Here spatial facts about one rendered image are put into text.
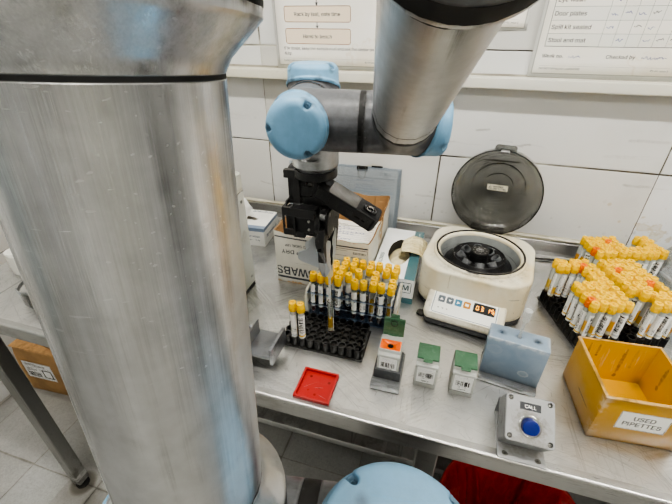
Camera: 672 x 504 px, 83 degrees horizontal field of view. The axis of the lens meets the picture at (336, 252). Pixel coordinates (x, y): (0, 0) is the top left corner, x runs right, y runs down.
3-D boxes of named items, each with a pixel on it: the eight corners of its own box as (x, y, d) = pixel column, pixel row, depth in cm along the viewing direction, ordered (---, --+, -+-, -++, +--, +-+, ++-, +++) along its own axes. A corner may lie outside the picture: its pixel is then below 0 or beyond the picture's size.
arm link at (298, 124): (358, 96, 41) (363, 82, 50) (256, 92, 42) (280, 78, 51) (355, 167, 45) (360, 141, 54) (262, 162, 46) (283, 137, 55)
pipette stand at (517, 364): (476, 379, 72) (488, 341, 67) (481, 354, 78) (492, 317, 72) (534, 398, 69) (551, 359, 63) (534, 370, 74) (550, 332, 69)
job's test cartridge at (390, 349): (375, 374, 71) (377, 351, 68) (380, 356, 75) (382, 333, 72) (397, 379, 70) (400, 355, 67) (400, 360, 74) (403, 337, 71)
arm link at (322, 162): (344, 136, 62) (329, 150, 55) (344, 163, 64) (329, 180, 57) (301, 132, 64) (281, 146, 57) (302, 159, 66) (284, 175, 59)
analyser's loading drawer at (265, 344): (180, 343, 77) (175, 324, 75) (199, 322, 83) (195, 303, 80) (272, 365, 72) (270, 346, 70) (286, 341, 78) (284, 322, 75)
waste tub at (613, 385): (583, 436, 62) (606, 397, 57) (560, 373, 73) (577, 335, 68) (676, 453, 60) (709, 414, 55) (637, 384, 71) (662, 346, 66)
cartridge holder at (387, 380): (369, 388, 70) (370, 375, 69) (378, 353, 78) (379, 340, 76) (398, 395, 69) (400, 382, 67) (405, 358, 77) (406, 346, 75)
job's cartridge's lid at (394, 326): (384, 313, 70) (385, 312, 70) (382, 334, 72) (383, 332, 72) (406, 317, 69) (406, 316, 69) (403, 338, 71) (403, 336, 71)
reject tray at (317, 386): (292, 397, 69) (292, 394, 68) (305, 369, 74) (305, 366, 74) (328, 406, 67) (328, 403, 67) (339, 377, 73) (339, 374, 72)
